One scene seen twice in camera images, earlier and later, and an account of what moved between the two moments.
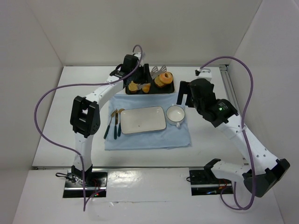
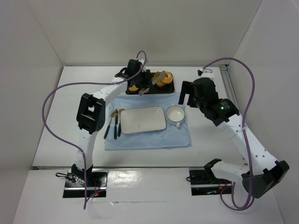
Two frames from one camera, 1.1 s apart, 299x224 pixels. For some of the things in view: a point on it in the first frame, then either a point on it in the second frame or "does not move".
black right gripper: [187, 92] does not move
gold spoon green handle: [119, 127] does not move
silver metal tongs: [154, 72] to [157, 77]
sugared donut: [166, 77] does not move
